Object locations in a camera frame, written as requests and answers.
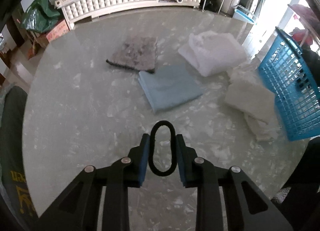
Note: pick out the white foam sheet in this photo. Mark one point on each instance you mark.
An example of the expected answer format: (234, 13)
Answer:
(212, 53)

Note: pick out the light blue storage bin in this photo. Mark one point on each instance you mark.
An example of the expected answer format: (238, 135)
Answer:
(243, 14)

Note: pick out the pink clothes pile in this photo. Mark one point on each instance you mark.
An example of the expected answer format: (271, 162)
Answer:
(307, 14)

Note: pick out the grey fuzzy cloth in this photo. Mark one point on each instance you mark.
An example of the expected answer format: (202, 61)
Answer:
(136, 53)

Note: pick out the blue plastic laundry basket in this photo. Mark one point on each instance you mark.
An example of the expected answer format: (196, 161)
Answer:
(285, 73)

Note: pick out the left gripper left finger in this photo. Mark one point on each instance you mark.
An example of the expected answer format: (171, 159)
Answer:
(77, 207)

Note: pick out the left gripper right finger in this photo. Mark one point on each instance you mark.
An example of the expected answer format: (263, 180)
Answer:
(226, 194)

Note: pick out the light blue cloth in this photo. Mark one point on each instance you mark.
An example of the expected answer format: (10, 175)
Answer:
(168, 87)

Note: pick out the dark chair with lace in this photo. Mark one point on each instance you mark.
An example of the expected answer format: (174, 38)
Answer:
(17, 208)

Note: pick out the black plush toy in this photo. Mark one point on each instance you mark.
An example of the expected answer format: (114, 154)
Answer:
(162, 157)

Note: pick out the green plastic bag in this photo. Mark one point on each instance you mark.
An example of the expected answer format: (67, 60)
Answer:
(41, 17)

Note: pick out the pink cardboard box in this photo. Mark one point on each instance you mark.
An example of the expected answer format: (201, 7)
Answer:
(59, 30)

